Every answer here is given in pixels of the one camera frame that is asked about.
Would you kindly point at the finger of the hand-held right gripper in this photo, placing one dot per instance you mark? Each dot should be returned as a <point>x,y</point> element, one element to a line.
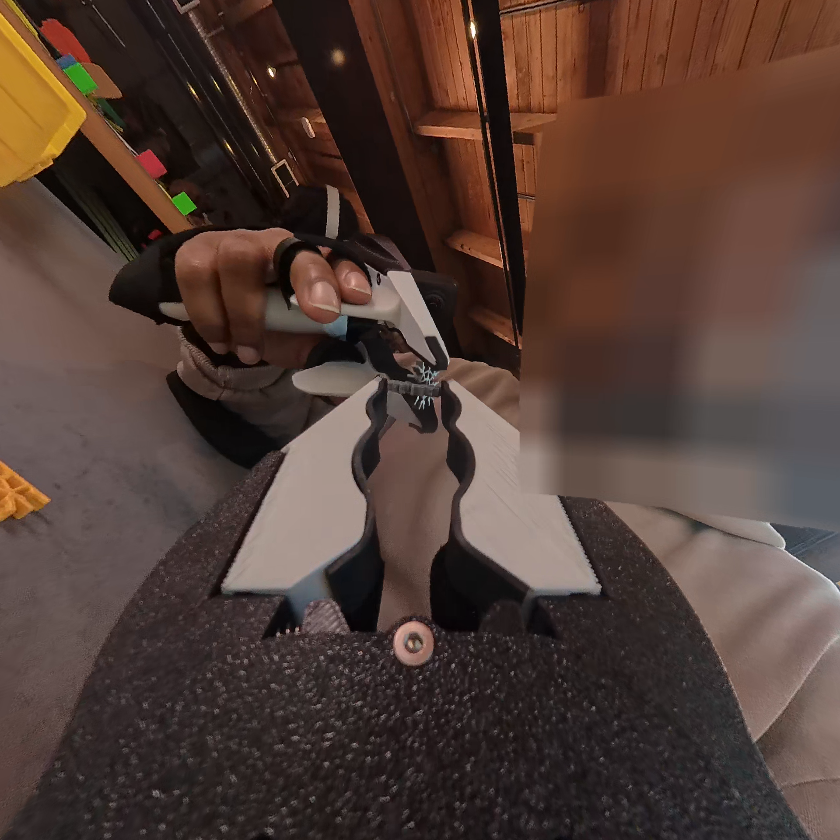
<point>410,295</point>
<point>341,380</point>

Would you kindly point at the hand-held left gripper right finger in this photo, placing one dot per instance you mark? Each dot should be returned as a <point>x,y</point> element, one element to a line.
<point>512,544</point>

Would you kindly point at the large blue connector fan assembly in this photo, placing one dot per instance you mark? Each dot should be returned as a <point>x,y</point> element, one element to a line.
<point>19,493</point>

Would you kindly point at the person's right hand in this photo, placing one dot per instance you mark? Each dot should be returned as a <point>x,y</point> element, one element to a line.
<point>223,282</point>

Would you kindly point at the black rounded object white stripe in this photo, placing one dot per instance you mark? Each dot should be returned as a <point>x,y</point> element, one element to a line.
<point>315,210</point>

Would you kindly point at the green block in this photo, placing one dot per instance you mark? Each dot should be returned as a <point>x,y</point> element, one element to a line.
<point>184,203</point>
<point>80,77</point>

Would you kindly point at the pink block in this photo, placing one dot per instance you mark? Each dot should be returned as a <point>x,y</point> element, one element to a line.
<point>151,164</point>

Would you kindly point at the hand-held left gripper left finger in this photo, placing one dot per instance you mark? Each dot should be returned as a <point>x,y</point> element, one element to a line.
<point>308,518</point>

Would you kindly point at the grey snowflake connector cluster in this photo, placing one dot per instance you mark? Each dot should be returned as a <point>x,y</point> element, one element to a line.
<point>417,388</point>

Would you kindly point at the wooden background table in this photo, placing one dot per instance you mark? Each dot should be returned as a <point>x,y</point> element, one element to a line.
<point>118,145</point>

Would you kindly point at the orange red object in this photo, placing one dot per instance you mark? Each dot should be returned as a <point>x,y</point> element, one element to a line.
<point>62,39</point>

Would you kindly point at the yellow storage bin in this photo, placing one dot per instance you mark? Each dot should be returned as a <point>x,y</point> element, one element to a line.
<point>33,111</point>

